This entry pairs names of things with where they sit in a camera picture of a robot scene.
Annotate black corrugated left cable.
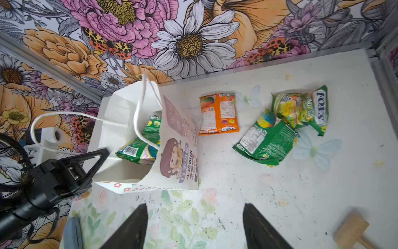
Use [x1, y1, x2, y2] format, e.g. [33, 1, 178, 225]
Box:
[0, 133, 35, 193]

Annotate grey blue cloth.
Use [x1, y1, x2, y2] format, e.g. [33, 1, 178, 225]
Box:
[63, 217, 84, 249]

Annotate green Fox's candy packet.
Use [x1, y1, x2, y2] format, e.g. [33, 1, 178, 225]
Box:
[115, 115, 162, 165]

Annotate white printed paper bag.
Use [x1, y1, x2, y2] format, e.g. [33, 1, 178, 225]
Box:
[89, 78, 198, 194]

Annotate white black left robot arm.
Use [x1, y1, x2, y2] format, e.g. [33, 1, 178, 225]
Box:
[1, 148, 109, 243]

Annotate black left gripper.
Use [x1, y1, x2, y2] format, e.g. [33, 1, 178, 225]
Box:
[18, 148, 110, 212]

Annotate small green snack packet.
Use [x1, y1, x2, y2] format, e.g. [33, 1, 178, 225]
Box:
[272, 85, 329, 137]

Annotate orange snack packet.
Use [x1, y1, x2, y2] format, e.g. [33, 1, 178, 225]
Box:
[199, 92, 239, 135]

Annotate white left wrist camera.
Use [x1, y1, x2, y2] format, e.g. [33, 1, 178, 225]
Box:
[23, 127, 63, 166]

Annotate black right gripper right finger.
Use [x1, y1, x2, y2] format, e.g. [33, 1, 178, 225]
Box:
[243, 203, 293, 249]

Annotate wooden mallet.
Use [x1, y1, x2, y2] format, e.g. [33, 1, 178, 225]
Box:
[333, 212, 377, 249]

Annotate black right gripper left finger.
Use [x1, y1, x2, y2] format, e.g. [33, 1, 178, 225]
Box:
[101, 203, 148, 249]

